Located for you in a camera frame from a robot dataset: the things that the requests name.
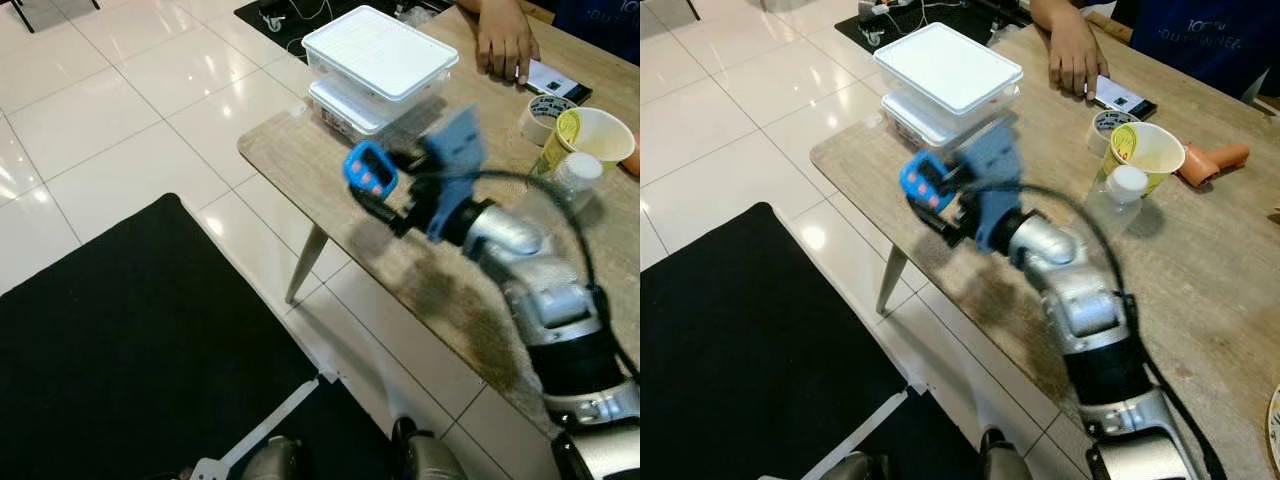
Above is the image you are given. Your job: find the blue digital timer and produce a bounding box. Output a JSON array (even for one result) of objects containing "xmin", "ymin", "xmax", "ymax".
[
  {"xmin": 342, "ymin": 140, "xmax": 400, "ymax": 200},
  {"xmin": 899, "ymin": 152, "xmax": 958, "ymax": 213}
]

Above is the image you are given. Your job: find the clear bottle with white cap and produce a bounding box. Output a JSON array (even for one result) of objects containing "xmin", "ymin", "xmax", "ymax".
[
  {"xmin": 1082, "ymin": 163, "xmax": 1151, "ymax": 241},
  {"xmin": 515, "ymin": 152, "xmax": 606, "ymax": 231}
]

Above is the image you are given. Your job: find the smartphone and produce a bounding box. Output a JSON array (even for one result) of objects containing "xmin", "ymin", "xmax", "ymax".
[
  {"xmin": 1093, "ymin": 75, "xmax": 1159, "ymax": 121},
  {"xmin": 525, "ymin": 60, "xmax": 593, "ymax": 105}
]

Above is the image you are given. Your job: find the person's right hand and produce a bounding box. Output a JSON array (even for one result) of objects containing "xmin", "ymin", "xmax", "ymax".
[
  {"xmin": 475, "ymin": 14, "xmax": 541, "ymax": 85},
  {"xmin": 1045, "ymin": 22, "xmax": 1111, "ymax": 100}
]

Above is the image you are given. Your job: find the clear container with white lid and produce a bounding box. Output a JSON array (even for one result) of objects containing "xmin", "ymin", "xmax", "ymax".
[
  {"xmin": 873, "ymin": 22, "xmax": 1025, "ymax": 116},
  {"xmin": 880, "ymin": 88, "xmax": 1011, "ymax": 151},
  {"xmin": 301, "ymin": 5, "xmax": 461, "ymax": 103},
  {"xmin": 307, "ymin": 76, "xmax": 446, "ymax": 138}
]

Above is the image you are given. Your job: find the beige packing tape roll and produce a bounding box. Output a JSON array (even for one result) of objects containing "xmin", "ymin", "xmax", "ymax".
[
  {"xmin": 1087, "ymin": 108, "xmax": 1141, "ymax": 159},
  {"xmin": 519, "ymin": 94, "xmax": 579, "ymax": 148}
]

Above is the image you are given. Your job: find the yellow instant noodle cup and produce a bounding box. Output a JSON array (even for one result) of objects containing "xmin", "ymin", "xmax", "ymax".
[
  {"xmin": 530, "ymin": 106, "xmax": 637, "ymax": 181},
  {"xmin": 1098, "ymin": 121, "xmax": 1187, "ymax": 196}
]

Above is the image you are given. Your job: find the small black floor mat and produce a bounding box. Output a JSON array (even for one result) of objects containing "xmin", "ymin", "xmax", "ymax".
[
  {"xmin": 835, "ymin": 0, "xmax": 1036, "ymax": 56},
  {"xmin": 233, "ymin": 0, "xmax": 451, "ymax": 61}
]

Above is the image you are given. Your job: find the large dark floor mat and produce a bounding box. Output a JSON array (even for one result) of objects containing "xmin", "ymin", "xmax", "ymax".
[
  {"xmin": 0, "ymin": 193, "xmax": 401, "ymax": 480},
  {"xmin": 640, "ymin": 203, "xmax": 986, "ymax": 480}
]

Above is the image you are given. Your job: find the person's torso in blue shirt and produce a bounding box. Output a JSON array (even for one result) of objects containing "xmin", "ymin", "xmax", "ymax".
[
  {"xmin": 548, "ymin": 0, "xmax": 641, "ymax": 66},
  {"xmin": 1128, "ymin": 0, "xmax": 1280, "ymax": 101}
]

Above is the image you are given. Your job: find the floral patterned plate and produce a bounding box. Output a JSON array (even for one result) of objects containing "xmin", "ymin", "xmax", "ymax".
[{"xmin": 1266, "ymin": 385, "xmax": 1280, "ymax": 476}]

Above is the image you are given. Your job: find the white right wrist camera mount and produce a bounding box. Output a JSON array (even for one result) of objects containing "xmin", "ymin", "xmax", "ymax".
[
  {"xmin": 418, "ymin": 103, "xmax": 488, "ymax": 244},
  {"xmin": 960, "ymin": 115, "xmax": 1031, "ymax": 253}
]

